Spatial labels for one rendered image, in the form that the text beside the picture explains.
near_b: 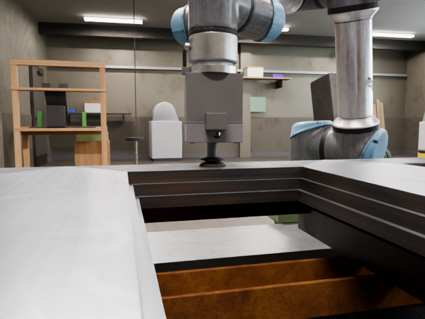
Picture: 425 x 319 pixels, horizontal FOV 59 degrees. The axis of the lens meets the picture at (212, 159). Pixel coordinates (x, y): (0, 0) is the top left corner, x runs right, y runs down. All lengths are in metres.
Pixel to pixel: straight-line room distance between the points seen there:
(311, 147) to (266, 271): 0.56
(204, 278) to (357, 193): 0.24
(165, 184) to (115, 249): 0.33
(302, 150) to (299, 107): 10.01
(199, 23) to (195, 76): 0.08
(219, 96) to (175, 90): 9.63
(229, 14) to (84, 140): 6.89
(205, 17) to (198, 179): 0.23
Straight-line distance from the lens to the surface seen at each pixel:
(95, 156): 7.40
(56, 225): 0.27
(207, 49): 0.57
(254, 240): 0.83
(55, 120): 6.74
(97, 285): 0.17
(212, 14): 0.58
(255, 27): 0.65
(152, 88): 10.15
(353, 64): 1.00
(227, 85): 0.57
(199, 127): 0.56
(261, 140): 10.68
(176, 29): 0.77
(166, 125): 9.32
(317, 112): 5.37
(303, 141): 1.09
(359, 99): 1.01
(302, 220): 0.76
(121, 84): 10.15
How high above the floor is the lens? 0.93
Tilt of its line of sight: 5 degrees down
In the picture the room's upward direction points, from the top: straight up
